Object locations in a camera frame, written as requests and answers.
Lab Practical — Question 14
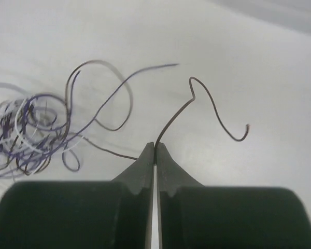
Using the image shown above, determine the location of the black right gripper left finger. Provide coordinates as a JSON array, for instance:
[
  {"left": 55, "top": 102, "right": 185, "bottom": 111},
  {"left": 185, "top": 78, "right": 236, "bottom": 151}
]
[{"left": 0, "top": 142, "right": 154, "bottom": 248}]

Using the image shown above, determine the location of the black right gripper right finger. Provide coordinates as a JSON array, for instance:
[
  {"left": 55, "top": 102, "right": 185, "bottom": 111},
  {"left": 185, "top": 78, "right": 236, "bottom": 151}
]
[{"left": 155, "top": 143, "right": 311, "bottom": 248}]

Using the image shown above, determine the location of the thin wire bundle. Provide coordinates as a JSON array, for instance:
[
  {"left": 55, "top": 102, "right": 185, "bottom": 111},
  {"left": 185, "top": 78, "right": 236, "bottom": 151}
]
[{"left": 0, "top": 60, "right": 180, "bottom": 182}]

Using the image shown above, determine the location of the brown thin wire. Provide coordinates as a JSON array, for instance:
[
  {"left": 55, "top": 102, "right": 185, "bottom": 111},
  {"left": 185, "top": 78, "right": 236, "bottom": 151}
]
[{"left": 81, "top": 76, "right": 250, "bottom": 160}]

